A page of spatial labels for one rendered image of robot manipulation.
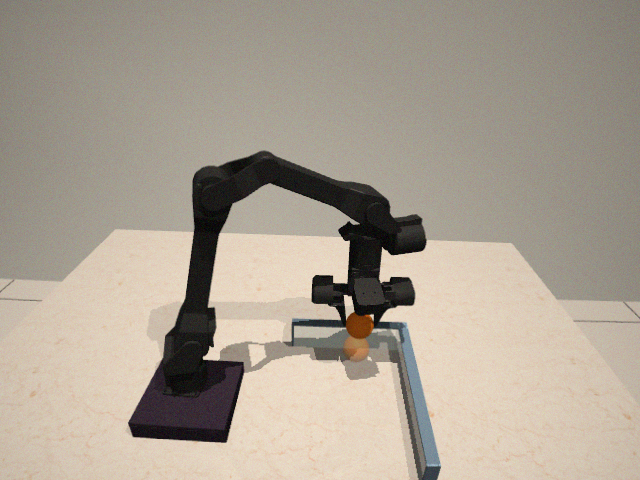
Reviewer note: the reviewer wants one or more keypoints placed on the low clear corner walls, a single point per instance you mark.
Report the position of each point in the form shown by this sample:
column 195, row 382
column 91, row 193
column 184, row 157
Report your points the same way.
column 325, row 337

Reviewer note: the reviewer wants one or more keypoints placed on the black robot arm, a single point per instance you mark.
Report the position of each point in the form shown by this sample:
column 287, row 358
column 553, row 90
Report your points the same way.
column 215, row 189

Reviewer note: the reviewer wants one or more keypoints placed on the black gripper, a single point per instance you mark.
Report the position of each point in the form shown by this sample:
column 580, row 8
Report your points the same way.
column 324, row 291

